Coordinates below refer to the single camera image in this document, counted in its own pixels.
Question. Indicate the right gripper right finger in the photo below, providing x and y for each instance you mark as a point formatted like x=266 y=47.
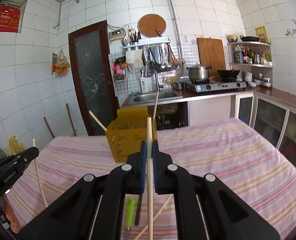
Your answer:
x=205 y=207

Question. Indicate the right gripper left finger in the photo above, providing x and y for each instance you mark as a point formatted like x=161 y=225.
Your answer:
x=93 y=207

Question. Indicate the green frog handle fork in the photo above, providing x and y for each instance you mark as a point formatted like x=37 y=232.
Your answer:
x=130 y=213

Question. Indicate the dark metal spoon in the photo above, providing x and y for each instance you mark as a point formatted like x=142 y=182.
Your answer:
x=138 y=210

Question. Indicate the person's left hand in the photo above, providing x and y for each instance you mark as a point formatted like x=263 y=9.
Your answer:
x=14 y=223

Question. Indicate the yellow plastic bag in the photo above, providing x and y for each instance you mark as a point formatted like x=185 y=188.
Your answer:
x=14 y=146

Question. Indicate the pink striped tablecloth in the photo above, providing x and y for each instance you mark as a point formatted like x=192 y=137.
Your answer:
x=238 y=155

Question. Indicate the yellow perforated utensil holder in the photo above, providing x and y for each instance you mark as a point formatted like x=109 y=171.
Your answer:
x=126 y=132

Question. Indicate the steel sink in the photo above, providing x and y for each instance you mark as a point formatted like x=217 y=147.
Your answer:
x=151 y=97

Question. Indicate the hanging bag of snacks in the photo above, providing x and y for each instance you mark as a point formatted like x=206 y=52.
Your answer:
x=62 y=64

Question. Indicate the gas stove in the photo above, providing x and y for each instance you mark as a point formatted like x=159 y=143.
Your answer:
x=202 y=87

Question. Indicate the white soap bottle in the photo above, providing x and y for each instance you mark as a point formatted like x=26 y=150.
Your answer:
x=145 y=84

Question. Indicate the black wok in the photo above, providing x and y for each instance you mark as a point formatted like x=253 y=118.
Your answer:
x=228 y=74

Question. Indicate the steel cooking pot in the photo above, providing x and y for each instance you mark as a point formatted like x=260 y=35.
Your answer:
x=199 y=73

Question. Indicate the dark glass door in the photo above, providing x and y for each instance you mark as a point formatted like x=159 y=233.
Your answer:
x=92 y=78

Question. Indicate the white corner shelf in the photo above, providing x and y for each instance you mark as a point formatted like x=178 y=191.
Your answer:
x=253 y=60

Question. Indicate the rectangular wooden cutting board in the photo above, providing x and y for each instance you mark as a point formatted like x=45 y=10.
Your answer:
x=211 y=53

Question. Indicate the round wooden cutting board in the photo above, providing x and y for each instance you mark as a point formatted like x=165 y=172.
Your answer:
x=151 y=25

